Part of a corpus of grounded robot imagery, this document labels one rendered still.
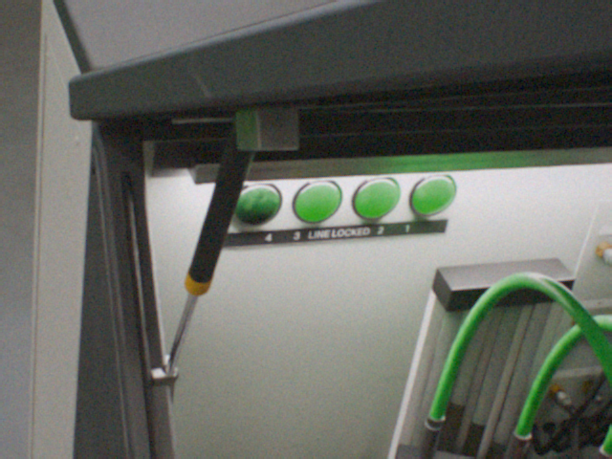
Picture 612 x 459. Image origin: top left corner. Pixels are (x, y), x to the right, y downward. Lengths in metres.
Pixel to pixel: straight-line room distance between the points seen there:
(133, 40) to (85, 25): 0.05
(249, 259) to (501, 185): 0.26
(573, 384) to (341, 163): 0.49
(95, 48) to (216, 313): 0.28
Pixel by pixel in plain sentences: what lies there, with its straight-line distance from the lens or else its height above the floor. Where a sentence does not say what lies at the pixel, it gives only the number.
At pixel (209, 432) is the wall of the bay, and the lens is 1.29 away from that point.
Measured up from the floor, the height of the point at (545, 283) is 1.41.
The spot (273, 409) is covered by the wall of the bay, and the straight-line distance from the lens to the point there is 1.29.
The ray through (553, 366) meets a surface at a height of 1.26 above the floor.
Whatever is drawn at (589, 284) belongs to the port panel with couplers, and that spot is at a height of 1.25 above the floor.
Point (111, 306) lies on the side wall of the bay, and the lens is 1.03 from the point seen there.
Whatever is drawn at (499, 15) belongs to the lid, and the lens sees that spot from 0.36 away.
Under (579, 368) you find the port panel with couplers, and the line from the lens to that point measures 1.44.
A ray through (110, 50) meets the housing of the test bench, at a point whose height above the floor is 1.50.
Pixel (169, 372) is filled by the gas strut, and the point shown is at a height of 1.32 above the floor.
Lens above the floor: 1.97
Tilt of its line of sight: 33 degrees down
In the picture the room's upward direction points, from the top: 10 degrees clockwise
